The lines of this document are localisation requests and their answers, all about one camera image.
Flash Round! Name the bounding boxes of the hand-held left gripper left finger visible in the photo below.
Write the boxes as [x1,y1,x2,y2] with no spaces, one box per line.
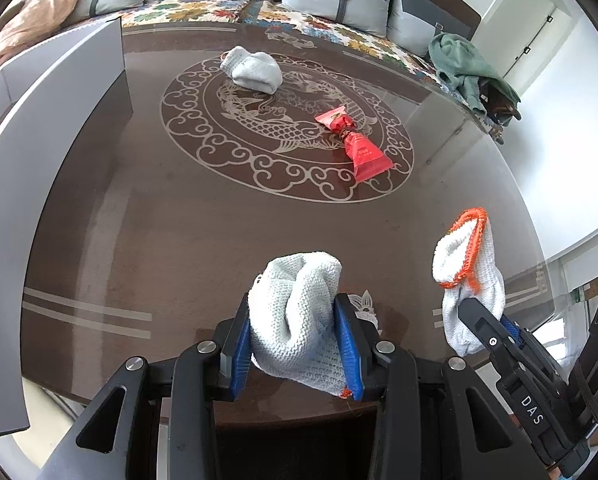
[39,294,252,480]

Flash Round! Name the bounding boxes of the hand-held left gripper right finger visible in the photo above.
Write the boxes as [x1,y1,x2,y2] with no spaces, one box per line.
[334,292,550,480]

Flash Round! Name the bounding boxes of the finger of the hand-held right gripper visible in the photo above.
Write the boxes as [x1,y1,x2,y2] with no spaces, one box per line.
[499,312,562,376]
[456,297,522,381]

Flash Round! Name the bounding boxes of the white knit orange-trim glove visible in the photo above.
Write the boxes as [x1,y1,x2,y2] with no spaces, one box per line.
[431,208,507,358]
[248,250,370,402]

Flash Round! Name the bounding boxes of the white cardboard box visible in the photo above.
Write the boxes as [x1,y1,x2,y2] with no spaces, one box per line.
[0,16,132,436]

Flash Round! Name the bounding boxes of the red foil packet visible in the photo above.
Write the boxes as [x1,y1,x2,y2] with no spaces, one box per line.
[314,105,394,183]

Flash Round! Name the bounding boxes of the dark wooden stool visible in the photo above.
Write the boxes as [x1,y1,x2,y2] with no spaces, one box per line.
[479,77,522,141]

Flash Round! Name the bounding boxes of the green blanket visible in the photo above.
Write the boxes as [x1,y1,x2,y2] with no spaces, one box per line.
[428,32,522,120]

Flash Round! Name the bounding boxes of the white sock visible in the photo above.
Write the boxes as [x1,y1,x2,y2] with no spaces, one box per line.
[220,46,284,94]

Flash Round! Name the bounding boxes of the white door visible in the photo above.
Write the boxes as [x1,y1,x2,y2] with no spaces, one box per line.
[484,0,580,86]

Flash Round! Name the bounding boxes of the floral sofa throw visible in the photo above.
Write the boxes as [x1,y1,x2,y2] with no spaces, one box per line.
[121,0,252,28]
[241,0,505,138]

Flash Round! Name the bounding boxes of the brown wooden sofa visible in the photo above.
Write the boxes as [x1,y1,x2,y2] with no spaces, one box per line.
[0,0,522,138]

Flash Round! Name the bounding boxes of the pink blanket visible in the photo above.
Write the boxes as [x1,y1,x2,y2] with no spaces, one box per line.
[0,0,84,78]

